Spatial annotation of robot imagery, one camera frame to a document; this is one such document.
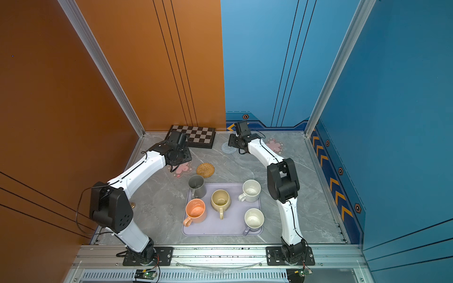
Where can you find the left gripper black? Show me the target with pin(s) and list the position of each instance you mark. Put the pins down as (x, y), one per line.
(189, 156)

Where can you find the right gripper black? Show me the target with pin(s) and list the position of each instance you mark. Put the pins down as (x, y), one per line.
(231, 140)

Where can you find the light blue woven coaster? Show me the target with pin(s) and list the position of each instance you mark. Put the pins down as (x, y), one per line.
(228, 149)

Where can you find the pink flower coaster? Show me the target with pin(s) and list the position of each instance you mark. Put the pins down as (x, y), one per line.
(182, 169)
(275, 145)

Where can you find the tan rattan round coaster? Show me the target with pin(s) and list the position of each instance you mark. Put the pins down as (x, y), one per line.
(205, 170)

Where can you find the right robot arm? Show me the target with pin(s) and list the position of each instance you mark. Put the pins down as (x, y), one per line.
(283, 186)

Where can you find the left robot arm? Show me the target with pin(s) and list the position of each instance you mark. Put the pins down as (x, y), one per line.
(110, 202)

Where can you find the folded chessboard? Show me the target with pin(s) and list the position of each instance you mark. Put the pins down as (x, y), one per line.
(199, 137)

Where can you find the grey metal cup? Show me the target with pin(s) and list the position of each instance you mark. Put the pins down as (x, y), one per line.
(197, 187)

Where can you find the white ceramic mug upper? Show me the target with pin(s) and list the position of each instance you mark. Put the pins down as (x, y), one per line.
(251, 191)

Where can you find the yellow ceramic mug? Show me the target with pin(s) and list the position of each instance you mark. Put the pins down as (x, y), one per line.
(220, 202)

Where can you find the orange ceramic mug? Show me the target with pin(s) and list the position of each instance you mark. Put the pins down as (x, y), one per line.
(195, 211)

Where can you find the lavender plastic tray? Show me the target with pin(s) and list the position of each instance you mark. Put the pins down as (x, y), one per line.
(233, 223)

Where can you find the white lavender mug lower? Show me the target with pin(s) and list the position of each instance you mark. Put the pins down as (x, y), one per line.
(254, 220)

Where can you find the green circuit board left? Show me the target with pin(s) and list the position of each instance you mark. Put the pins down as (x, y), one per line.
(146, 275)

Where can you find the circuit board right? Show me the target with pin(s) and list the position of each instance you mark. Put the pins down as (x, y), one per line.
(298, 275)

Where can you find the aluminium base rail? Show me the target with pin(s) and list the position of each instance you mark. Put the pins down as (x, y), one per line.
(230, 263)

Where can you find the aluminium frame post right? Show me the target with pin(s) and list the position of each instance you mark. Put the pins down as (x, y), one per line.
(355, 28)

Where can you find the aluminium frame post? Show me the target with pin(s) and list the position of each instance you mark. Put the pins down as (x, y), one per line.
(81, 27)
(355, 28)

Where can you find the aluminium frame post left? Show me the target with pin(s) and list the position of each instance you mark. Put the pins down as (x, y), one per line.
(81, 27)

